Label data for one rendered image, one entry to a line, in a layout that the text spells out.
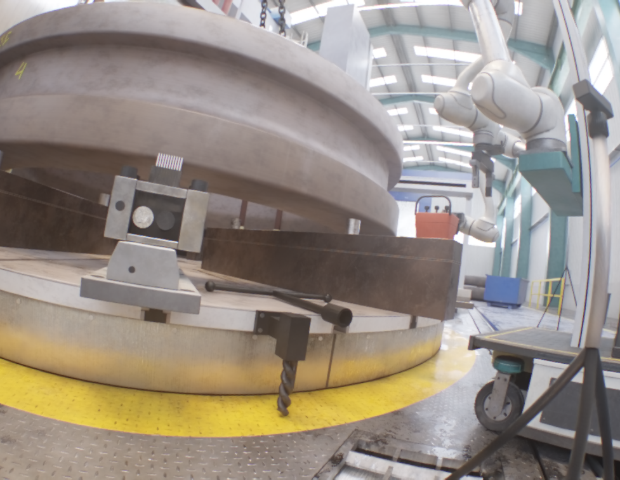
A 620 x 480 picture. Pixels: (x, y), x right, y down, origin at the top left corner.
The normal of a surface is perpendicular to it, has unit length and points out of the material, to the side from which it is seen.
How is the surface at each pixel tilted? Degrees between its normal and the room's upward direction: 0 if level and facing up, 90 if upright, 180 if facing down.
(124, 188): 90
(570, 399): 90
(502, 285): 90
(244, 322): 90
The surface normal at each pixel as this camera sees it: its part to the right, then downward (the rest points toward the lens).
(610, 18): -0.41, -0.13
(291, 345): 0.51, 0.00
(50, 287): 0.30, -0.04
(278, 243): -0.68, -0.15
